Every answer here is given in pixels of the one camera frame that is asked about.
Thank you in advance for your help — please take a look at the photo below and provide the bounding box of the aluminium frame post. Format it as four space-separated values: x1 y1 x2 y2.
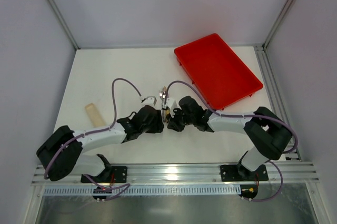
262 0 296 50
46 0 80 50

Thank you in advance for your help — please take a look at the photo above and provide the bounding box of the right aluminium frame post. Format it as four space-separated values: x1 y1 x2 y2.
262 0 296 50

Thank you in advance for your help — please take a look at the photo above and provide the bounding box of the left aluminium frame post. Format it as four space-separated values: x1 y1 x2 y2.
46 0 80 50

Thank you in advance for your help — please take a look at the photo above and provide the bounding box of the red plastic tray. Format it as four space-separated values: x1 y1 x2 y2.
174 33 263 110

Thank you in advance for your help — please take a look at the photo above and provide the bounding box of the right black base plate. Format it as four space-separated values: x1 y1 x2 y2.
220 164 269 182

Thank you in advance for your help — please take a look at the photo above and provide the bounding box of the slotted white cable duct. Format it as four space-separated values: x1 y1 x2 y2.
43 184 241 197

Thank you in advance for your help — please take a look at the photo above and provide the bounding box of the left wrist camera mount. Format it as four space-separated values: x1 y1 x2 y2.
140 96 157 108

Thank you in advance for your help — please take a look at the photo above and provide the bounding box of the silver fork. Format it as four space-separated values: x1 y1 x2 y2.
159 87 166 103

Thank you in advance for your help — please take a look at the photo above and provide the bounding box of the silver spoon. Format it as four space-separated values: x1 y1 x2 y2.
161 89 168 103

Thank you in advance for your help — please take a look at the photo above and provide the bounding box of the wooden utensil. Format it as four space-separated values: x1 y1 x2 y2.
85 103 106 128

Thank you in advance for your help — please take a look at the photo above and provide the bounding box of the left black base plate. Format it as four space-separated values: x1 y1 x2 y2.
80 166 127 184

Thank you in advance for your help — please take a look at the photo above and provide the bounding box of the right side aluminium rail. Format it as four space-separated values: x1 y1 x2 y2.
254 45 302 161

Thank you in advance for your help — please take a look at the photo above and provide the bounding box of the gold knife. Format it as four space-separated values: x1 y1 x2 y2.
163 86 170 123

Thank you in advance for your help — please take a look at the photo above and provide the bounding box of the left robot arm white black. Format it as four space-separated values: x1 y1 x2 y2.
36 105 164 182

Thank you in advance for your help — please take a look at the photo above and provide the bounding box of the aluminium rail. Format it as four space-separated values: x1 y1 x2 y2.
31 162 321 186
254 45 302 161

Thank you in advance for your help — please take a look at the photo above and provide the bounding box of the aluminium front rail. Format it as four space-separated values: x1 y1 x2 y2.
31 162 321 186

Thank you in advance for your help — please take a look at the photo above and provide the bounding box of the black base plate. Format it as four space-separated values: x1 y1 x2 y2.
80 166 127 184
220 164 269 182

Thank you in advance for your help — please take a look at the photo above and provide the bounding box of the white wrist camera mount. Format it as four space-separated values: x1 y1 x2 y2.
162 98 177 111

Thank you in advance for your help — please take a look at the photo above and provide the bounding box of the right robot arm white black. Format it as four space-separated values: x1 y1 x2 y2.
162 96 293 181

